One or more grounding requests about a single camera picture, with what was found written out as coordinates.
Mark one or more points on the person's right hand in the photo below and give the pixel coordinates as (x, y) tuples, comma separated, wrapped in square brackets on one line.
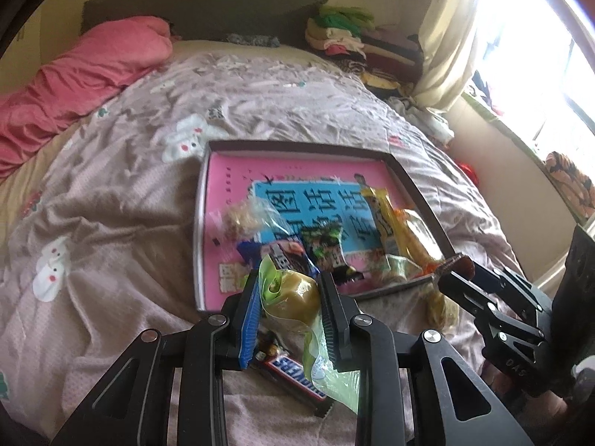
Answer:
[(548, 404)]

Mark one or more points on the white crumpled cloth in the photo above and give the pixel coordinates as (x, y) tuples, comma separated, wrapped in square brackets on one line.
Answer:
[(432, 125)]

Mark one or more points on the window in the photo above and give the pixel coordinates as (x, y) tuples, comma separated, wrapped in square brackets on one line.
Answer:
[(534, 55)]

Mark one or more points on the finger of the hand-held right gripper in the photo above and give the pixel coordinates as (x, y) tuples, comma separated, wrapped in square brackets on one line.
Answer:
[(469, 295), (516, 285)]

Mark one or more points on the tan snack packet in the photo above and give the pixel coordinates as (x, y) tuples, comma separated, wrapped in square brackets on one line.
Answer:
[(441, 309)]

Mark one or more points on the green pea snack packet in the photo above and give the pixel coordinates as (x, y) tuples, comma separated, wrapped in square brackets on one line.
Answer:
[(325, 246)]

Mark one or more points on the pink blanket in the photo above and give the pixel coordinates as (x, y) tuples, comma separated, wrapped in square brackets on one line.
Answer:
[(69, 83)]

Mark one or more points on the printed lilac quilt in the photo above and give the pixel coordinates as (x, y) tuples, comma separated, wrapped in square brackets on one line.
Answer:
[(116, 204)]

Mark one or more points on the orange snack packet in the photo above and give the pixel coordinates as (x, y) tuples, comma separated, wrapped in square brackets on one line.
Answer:
[(418, 237)]

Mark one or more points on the pile of folded clothes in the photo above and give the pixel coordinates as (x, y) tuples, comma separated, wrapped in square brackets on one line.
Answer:
[(372, 46)]

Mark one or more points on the green cake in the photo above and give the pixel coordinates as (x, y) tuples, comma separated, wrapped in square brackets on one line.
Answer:
[(293, 295)]

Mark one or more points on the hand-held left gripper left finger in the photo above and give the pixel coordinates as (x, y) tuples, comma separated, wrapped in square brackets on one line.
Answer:
[(248, 316)]

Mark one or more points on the dark headboard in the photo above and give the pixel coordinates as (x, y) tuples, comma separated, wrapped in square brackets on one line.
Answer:
[(209, 14)]

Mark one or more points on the clear pastry packet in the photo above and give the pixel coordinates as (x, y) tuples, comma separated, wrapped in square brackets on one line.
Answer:
[(241, 220)]

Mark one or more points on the small red object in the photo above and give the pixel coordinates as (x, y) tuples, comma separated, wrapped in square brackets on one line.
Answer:
[(468, 172)]

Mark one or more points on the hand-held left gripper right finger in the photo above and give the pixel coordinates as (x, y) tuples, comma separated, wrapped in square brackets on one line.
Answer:
[(330, 320)]

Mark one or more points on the dark patterned cloth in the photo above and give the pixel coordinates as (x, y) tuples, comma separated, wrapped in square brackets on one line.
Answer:
[(251, 40)]

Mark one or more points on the orange patterned cloth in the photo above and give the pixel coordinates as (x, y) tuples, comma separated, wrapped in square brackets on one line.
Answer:
[(567, 181)]

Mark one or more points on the blue snack packet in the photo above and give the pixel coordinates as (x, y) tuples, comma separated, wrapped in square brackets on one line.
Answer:
[(286, 255)]

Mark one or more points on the pink tray with blue label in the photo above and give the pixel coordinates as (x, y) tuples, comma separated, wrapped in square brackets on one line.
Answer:
[(302, 148)]

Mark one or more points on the cream curtain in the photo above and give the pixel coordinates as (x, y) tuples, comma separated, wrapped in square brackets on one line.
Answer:
[(446, 46)]

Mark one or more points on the brown chocolate bar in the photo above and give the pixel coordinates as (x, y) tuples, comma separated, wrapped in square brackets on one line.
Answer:
[(293, 369)]

